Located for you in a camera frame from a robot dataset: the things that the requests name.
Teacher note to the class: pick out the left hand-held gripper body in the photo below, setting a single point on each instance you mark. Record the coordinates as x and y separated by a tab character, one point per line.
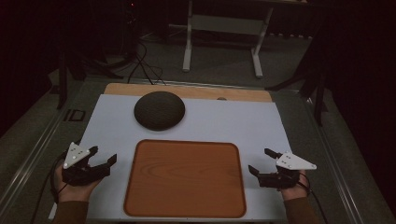
74	155

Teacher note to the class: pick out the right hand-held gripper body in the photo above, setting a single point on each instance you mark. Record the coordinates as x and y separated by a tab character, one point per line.
292	162

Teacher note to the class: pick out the person's right hand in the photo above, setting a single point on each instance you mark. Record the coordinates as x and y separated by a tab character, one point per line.
291	193

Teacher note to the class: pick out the person's left hand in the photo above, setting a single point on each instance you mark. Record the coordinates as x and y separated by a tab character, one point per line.
76	192

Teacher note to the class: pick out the black floor socket box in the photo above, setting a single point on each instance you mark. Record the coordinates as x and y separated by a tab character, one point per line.
75	115

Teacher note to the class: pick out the white table mat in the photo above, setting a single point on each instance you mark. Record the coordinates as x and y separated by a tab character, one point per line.
218	124

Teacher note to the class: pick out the brown wooden tray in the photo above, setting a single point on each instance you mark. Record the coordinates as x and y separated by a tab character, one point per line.
185	179

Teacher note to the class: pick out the black metal stand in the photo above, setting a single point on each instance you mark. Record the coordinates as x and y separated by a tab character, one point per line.
317	93
62	81

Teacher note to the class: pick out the metal floor rail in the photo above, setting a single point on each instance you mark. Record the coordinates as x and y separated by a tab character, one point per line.
334	168
34	155

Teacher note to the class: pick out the white metal desk frame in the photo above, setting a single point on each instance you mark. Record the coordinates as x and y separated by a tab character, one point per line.
224	26

